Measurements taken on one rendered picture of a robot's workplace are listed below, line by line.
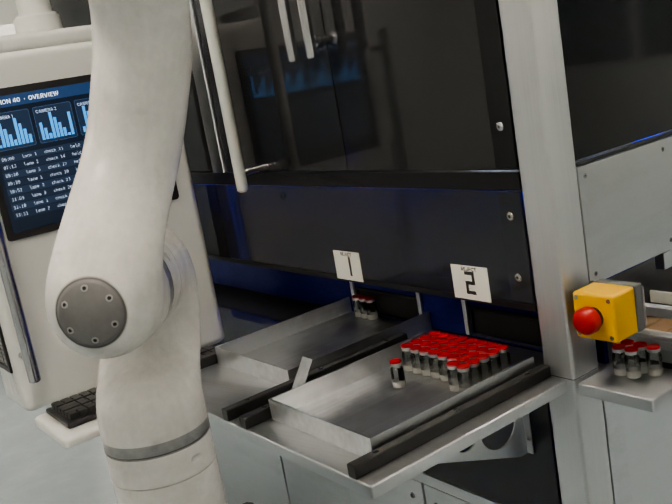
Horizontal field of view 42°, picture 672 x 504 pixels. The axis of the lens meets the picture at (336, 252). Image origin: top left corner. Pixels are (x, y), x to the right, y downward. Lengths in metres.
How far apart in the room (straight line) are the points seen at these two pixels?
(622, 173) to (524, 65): 0.26
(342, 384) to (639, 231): 0.55
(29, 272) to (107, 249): 1.08
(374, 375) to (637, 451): 0.46
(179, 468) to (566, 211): 0.69
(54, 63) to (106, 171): 1.09
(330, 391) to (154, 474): 0.56
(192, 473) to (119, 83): 0.42
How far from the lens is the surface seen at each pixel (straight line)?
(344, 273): 1.76
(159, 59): 0.89
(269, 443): 1.37
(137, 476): 0.99
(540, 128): 1.31
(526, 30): 1.31
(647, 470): 1.62
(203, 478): 1.01
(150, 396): 0.96
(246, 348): 1.78
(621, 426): 1.53
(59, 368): 2.01
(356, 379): 1.52
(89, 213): 0.90
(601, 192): 1.42
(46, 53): 1.97
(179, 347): 1.01
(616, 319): 1.31
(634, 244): 1.49
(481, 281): 1.47
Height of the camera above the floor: 1.42
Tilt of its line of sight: 12 degrees down
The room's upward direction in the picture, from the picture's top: 10 degrees counter-clockwise
